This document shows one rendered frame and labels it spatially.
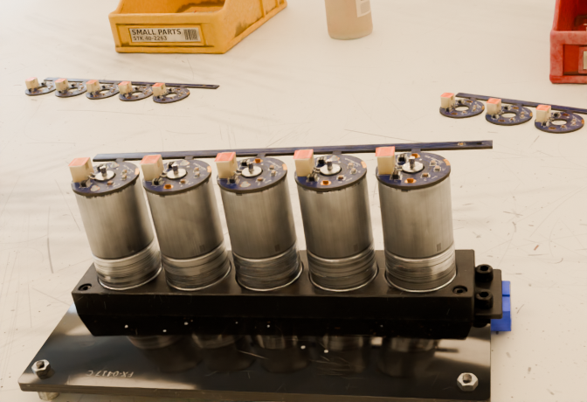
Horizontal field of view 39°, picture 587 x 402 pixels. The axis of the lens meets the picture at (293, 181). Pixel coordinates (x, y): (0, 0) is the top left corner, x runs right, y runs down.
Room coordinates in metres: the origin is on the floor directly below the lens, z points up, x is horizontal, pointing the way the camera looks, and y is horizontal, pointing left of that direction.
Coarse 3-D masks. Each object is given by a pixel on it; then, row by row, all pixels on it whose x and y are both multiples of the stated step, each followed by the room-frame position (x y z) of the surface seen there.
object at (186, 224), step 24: (192, 192) 0.26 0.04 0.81; (168, 216) 0.26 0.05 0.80; (192, 216) 0.26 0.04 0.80; (216, 216) 0.27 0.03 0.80; (168, 240) 0.26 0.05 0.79; (192, 240) 0.26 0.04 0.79; (216, 240) 0.26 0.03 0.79; (168, 264) 0.26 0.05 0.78; (192, 264) 0.26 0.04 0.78; (216, 264) 0.26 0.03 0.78; (192, 288) 0.26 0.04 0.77
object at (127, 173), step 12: (96, 168) 0.29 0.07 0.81; (108, 168) 0.28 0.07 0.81; (120, 168) 0.28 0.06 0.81; (132, 168) 0.28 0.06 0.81; (84, 180) 0.27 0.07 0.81; (120, 180) 0.27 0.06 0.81; (132, 180) 0.27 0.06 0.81; (84, 192) 0.27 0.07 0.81; (96, 192) 0.27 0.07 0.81; (108, 192) 0.27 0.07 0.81
